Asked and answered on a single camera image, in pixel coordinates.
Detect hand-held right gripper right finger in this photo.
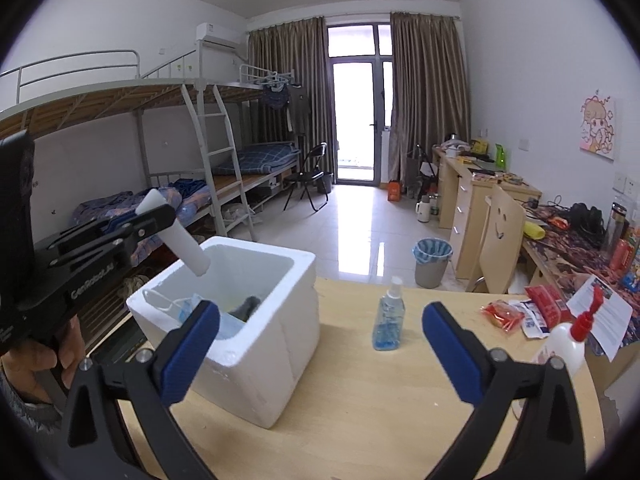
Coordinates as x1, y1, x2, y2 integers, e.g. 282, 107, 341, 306
421, 301, 586, 480

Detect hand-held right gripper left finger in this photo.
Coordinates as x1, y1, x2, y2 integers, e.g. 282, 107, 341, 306
62, 300, 221, 480

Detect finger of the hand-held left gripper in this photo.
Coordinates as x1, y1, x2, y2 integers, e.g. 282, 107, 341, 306
59, 203, 177, 246
34, 235, 151, 268

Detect blue face mask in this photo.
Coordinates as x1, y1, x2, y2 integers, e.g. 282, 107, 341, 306
142, 287, 246, 341

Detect white plastic tube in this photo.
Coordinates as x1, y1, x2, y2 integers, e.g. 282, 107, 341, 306
136, 187, 210, 277

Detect grey sock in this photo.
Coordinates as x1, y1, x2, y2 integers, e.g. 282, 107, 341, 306
232, 296, 261, 322

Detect white foam box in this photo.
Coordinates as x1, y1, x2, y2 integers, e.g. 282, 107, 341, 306
126, 236, 321, 429

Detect person's left forearm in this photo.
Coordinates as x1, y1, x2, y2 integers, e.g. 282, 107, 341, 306
0, 365, 68, 456

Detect person's left hand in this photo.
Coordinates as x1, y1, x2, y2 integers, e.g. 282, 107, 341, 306
0, 317, 87, 406

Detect blue plaid quilt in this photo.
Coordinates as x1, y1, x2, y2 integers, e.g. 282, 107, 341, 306
70, 185, 211, 261

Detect beige cloth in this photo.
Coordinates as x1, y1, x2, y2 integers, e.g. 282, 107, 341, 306
117, 272, 156, 306

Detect red orange snack packet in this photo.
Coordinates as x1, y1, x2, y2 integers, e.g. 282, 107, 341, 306
481, 300, 524, 333

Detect blue spray bottle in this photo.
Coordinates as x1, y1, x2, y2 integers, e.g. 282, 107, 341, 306
372, 276, 406, 352

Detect white blue packet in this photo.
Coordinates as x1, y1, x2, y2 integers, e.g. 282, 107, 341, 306
520, 301, 551, 341

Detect white bunk bed ladder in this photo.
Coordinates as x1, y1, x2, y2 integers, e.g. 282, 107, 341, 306
181, 82, 256, 241

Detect grey trash bin blue liner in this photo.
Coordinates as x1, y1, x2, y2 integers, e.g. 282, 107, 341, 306
412, 238, 453, 289

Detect white lotion bottle red pump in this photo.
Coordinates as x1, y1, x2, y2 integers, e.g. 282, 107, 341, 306
511, 287, 606, 418

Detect folded dark blue bedding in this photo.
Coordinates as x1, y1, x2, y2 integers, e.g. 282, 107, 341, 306
235, 141, 300, 173

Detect white metal bunk bed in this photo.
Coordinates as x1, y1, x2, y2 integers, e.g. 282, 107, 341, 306
0, 50, 303, 311

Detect wooden chair with smiley face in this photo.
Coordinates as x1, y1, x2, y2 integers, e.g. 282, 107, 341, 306
467, 184, 527, 295

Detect wooden desk with drawers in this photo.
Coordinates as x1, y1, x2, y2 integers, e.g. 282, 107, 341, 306
432, 145, 543, 281

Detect desk with printed cloth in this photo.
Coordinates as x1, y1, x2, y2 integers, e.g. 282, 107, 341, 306
520, 200, 640, 361

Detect black folding chair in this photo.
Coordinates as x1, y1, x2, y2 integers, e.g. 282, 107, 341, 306
283, 142, 329, 212

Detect printed paper sheet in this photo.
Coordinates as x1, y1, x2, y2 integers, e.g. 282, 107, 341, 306
567, 274, 633, 361

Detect hanging dark clothes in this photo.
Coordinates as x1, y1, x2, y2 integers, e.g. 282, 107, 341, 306
265, 82, 311, 141

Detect black headphones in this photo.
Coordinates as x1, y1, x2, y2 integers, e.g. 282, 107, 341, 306
570, 203, 607, 248

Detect brown curtain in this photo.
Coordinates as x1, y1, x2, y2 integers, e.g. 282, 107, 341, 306
247, 16, 337, 183
390, 11, 473, 186

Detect white air conditioner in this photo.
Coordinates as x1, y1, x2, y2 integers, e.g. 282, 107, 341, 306
196, 22, 241, 51

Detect dark thermos bottle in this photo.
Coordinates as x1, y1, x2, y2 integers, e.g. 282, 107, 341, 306
602, 202, 630, 261

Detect glass balcony door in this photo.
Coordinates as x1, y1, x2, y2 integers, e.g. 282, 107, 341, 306
325, 22, 393, 186

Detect pink cartoon wall poster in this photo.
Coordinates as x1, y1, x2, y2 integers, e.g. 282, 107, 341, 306
580, 89, 617, 161

